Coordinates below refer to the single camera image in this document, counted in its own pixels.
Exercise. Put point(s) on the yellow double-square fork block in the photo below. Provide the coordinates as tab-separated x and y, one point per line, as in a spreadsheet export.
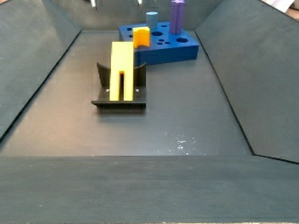
122	69

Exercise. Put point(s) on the blue foam peg board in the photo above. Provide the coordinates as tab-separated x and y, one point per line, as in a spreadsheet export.
169	47

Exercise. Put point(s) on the light blue cylinder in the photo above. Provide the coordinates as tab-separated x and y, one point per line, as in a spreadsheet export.
152	19

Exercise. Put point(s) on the purple star prism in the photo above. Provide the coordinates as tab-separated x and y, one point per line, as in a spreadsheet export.
178	6

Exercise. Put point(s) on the yellow arch-notch block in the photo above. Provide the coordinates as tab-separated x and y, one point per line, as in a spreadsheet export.
142	36

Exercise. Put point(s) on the black curved holder stand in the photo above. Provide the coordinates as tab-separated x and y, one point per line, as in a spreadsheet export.
103	101

